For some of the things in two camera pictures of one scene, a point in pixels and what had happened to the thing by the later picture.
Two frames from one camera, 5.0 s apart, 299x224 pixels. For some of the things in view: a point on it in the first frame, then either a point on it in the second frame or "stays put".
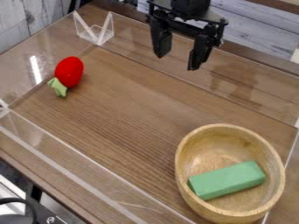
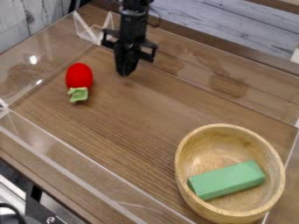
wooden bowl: (219, 146) stays put
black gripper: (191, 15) to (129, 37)
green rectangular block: (224, 180) stays put
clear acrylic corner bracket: (96, 34) stays put
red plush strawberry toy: (68, 71) to (79, 80)
